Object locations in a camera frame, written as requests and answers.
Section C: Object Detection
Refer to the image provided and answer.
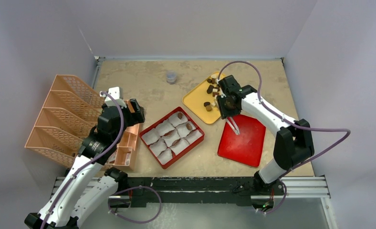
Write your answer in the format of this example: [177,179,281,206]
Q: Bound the metal serving tongs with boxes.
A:
[226,117,240,135]

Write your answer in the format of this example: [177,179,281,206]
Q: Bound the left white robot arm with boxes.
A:
[24,99,145,229]

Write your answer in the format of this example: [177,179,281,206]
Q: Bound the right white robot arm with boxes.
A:
[216,75,314,194]

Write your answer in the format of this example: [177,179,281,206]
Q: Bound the red compartment chocolate box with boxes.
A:
[139,107,205,169]

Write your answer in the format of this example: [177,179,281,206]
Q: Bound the yellow plastic tray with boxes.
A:
[182,72,220,125]

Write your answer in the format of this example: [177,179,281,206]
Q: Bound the pink plastic file rack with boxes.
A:
[25,74,141,171]

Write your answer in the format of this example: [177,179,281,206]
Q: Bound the red box lid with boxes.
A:
[217,114,266,167]

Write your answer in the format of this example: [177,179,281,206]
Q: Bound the small clear plastic jar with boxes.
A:
[166,71,177,84]

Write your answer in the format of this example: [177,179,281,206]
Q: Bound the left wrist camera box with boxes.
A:
[100,86,126,107]

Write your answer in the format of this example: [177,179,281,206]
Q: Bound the black metal base rail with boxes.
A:
[53,175,331,209]

